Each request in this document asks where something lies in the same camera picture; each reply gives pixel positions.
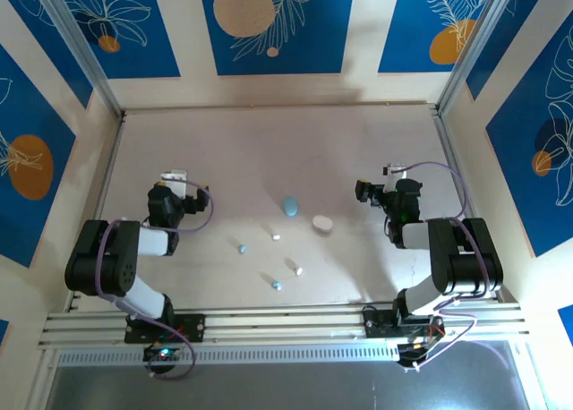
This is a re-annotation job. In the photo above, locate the aluminium table side rail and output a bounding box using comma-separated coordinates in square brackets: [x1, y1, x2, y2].
[431, 109, 506, 302]
[65, 112, 126, 312]

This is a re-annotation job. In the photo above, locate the aluminium mounting rail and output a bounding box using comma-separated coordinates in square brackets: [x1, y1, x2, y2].
[38, 300, 529, 351]

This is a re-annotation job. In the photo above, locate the slotted grey cable duct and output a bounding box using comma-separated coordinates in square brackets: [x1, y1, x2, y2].
[56, 343, 402, 367]

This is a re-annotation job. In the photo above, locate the aluminium frame post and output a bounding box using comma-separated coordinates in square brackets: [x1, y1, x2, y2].
[33, 0, 125, 118]
[434, 0, 516, 115]

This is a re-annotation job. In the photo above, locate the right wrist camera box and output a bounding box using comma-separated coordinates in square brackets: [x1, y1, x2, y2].
[382, 161, 408, 181]

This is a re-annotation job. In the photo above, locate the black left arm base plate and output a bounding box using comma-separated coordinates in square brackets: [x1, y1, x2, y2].
[124, 313, 207, 344]

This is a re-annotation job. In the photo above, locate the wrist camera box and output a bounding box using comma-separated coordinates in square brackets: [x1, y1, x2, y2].
[159, 168, 189, 194]
[382, 161, 408, 181]

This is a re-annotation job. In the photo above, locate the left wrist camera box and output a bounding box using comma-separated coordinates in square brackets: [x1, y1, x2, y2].
[159, 168, 189, 194]

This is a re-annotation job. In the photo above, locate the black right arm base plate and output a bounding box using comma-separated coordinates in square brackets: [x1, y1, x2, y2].
[362, 309, 447, 339]

